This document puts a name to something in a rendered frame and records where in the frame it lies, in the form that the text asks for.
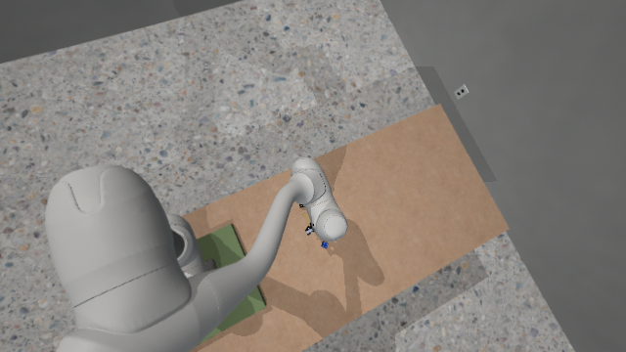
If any tan flat mat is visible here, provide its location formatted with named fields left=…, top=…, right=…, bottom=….
left=302, top=212, right=319, bottom=239

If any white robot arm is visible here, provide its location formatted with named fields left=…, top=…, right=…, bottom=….
left=45, top=157, right=347, bottom=352

